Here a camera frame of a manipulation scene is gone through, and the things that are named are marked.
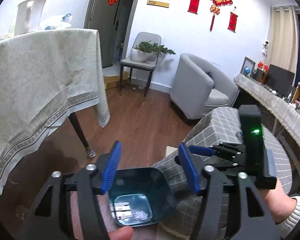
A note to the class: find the grey dining chair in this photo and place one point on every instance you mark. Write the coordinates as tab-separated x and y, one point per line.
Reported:
146	66

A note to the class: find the grey door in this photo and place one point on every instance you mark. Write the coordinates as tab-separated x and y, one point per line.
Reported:
111	23

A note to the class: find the dark wooden table leg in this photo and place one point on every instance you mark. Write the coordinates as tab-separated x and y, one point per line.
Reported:
76	125

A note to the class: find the white box in bin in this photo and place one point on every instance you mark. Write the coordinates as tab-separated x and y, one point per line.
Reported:
122	210

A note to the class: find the lace desk cloth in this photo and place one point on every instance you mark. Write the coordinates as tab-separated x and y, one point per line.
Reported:
286	115

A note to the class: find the white security camera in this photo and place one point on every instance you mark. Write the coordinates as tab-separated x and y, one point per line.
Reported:
265	48

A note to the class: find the crumpled paper in bin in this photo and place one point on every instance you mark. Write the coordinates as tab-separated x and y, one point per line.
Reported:
140	215

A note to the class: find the teal trash bin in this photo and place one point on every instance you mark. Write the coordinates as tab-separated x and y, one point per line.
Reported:
146	189

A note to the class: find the black monitor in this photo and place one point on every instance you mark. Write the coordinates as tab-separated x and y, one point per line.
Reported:
279	79

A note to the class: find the cardboard box on floor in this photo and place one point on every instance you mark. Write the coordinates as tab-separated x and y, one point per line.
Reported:
114	81

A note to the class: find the right red hanging scroll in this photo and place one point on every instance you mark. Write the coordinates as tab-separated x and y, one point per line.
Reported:
233	21

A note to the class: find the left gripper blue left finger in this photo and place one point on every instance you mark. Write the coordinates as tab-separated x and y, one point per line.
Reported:
110	168

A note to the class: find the right hand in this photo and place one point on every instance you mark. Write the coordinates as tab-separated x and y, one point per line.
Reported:
280	205

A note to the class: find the white sleeve cuff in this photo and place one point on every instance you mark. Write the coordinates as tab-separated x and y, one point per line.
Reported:
291	221

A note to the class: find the potted green plant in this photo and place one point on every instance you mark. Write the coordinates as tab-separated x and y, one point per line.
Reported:
148	51

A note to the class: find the left red hanging scroll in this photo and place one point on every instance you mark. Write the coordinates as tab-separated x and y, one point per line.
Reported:
193	6

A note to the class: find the beige curtain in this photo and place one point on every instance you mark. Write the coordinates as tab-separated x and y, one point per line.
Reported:
283	38

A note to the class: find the left hand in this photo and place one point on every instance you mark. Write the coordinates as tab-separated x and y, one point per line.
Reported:
123	233

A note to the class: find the framed picture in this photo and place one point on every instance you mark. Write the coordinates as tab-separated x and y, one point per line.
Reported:
248	62

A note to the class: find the white electric kettle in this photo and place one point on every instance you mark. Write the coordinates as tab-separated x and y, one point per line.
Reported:
28	16

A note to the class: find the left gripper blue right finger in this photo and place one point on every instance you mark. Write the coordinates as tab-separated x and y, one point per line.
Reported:
190	171

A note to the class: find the red hanging scroll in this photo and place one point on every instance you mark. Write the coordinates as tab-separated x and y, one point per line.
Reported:
193	6
233	21

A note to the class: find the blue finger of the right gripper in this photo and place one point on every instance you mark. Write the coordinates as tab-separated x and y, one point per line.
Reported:
204	151

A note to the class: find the grey armchair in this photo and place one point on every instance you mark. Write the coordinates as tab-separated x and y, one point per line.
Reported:
199	87

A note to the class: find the small blue globe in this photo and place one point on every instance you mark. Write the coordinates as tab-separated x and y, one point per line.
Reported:
246	71

